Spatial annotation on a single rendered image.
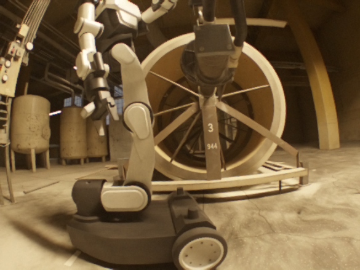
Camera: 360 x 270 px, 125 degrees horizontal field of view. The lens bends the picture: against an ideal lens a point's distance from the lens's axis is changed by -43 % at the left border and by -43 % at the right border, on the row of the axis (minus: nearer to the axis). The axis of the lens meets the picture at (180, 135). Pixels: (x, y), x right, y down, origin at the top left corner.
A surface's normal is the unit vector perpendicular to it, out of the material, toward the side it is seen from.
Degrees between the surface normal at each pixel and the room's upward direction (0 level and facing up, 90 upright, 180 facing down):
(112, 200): 90
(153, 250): 90
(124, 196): 90
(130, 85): 90
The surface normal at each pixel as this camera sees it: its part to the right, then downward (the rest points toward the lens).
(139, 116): 0.14, -0.08
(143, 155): 0.26, 0.33
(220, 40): -0.15, -0.06
